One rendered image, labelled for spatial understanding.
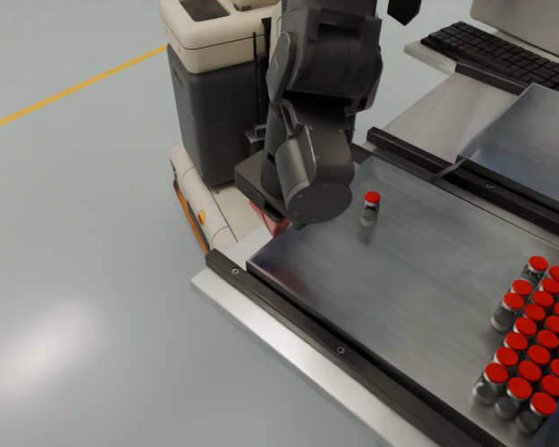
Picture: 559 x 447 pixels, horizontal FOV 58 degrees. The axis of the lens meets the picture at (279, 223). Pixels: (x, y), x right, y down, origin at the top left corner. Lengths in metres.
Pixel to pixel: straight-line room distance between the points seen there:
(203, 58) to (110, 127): 1.19
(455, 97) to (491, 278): 0.40
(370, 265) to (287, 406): 0.91
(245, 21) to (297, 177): 0.97
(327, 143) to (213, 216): 1.14
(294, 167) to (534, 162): 0.50
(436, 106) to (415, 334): 0.46
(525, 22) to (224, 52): 0.71
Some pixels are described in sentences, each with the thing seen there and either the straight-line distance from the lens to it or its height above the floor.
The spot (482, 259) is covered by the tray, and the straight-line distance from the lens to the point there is 0.68.
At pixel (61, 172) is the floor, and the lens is 2.29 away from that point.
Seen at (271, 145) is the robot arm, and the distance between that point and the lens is 0.49.
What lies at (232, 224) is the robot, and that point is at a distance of 1.51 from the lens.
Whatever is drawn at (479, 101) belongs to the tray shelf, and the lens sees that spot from 0.97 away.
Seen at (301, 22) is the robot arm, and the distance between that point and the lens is 0.43.
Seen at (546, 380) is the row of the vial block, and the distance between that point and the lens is 0.55.
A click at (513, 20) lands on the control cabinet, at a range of 1.39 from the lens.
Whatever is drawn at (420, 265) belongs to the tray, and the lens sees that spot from 0.65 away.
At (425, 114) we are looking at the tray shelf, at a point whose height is 0.88.
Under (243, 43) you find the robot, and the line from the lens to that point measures 1.37.
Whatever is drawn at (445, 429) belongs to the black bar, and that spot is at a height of 0.90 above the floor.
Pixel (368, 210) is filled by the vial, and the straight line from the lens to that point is 0.66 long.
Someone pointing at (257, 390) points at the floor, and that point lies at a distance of 1.52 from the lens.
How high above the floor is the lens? 1.37
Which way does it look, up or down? 46 degrees down
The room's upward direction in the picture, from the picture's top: straight up
